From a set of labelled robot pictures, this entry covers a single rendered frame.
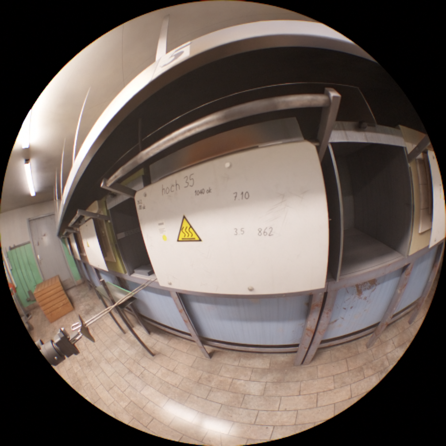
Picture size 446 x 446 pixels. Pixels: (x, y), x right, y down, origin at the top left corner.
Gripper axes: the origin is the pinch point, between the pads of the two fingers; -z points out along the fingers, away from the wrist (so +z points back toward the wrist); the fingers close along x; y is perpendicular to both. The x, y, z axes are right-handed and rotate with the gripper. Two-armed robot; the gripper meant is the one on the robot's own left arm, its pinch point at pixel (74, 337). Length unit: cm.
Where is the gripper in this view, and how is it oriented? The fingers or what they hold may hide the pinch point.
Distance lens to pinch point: 72.2
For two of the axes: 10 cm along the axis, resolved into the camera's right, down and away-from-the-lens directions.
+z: -3.3, 2.1, -9.2
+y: -9.2, 1.3, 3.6
